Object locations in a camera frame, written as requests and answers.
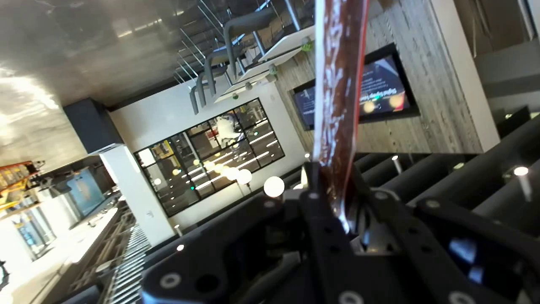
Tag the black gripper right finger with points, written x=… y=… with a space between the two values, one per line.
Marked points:
x=428 y=247

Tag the grey chair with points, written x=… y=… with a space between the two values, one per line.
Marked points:
x=247 y=23

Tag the large round pendant lamp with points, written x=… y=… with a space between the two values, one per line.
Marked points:
x=274 y=186

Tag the small round pendant lamp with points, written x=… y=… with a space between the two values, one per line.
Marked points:
x=229 y=173

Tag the medium round pendant lamp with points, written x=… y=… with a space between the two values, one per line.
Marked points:
x=246 y=176

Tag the black framed glass window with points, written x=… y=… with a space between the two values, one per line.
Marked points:
x=214 y=158

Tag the brown meat stick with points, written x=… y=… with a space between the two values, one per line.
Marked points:
x=339 y=102

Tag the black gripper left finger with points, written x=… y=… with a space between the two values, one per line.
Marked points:
x=242 y=254

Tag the wall mounted tv screen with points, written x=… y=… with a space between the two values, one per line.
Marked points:
x=389 y=90

